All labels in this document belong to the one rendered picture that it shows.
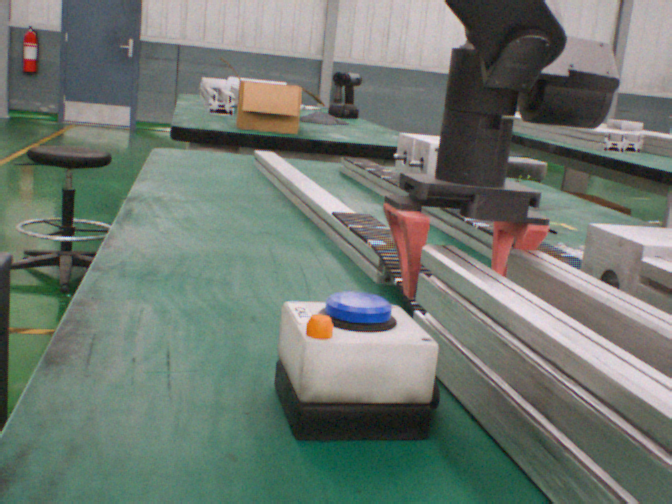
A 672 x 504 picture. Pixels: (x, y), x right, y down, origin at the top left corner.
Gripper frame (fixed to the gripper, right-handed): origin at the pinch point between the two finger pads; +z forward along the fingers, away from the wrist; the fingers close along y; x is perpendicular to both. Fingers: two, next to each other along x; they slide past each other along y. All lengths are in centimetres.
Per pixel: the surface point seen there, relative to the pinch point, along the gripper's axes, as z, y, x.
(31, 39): -20, -181, 1082
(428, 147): -5, 27, 90
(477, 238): 2.4, 17.0, 36.6
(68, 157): 28, -58, 291
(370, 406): 1.8, -12.3, -20.6
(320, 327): -2.7, -15.7, -20.6
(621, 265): -3.3, 14.0, -1.7
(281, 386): 2.8, -16.7, -15.6
